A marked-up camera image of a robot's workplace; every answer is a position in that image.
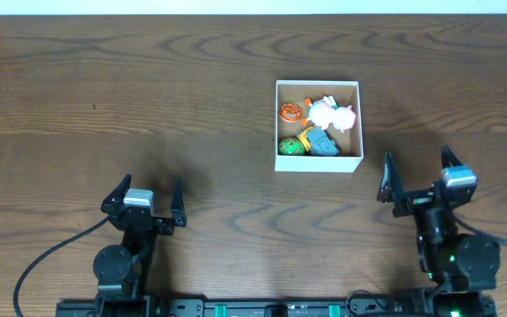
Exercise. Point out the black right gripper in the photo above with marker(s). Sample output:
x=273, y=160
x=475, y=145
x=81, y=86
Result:
x=393, y=189

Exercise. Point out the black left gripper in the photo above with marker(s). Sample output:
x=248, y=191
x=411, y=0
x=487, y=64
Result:
x=146, y=221

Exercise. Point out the grey and yellow toy truck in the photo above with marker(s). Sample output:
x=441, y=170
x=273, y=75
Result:
x=316, y=142

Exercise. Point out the pink and white toy duck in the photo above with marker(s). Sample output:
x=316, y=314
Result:
x=325, y=112

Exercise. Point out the green ball with red numbers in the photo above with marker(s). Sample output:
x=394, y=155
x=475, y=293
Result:
x=291, y=146

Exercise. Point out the orange ribbed toy ball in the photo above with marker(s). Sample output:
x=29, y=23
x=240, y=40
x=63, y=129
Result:
x=290, y=112

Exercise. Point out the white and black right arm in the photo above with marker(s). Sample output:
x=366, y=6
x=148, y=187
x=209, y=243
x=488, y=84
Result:
x=462, y=265

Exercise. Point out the white open cardboard box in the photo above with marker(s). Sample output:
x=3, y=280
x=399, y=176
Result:
x=349, y=143

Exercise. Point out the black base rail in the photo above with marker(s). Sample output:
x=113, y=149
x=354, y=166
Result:
x=361, y=305

